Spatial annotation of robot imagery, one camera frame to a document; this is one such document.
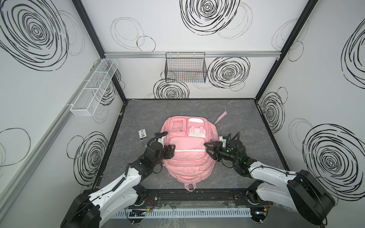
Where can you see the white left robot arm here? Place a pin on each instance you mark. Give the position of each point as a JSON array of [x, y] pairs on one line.
[[95, 209]]

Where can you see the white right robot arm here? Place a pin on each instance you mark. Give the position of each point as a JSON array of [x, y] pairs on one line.
[[300, 191]]

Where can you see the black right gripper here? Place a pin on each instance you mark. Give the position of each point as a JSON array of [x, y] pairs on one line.
[[218, 151]]

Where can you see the white mesh wall shelf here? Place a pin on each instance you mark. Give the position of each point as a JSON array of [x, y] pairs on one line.
[[96, 85]]

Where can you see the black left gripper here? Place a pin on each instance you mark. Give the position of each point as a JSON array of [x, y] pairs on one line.
[[166, 152]]

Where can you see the pink student backpack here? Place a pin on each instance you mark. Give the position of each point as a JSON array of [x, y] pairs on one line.
[[191, 163]]

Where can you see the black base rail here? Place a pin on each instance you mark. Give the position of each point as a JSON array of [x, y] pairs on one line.
[[196, 196]]

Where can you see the white slotted cable duct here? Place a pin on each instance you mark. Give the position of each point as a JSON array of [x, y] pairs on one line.
[[186, 213]]

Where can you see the small white card packet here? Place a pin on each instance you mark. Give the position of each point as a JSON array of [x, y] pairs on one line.
[[142, 134]]

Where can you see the black wire wall basket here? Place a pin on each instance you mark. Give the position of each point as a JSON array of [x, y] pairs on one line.
[[186, 67]]

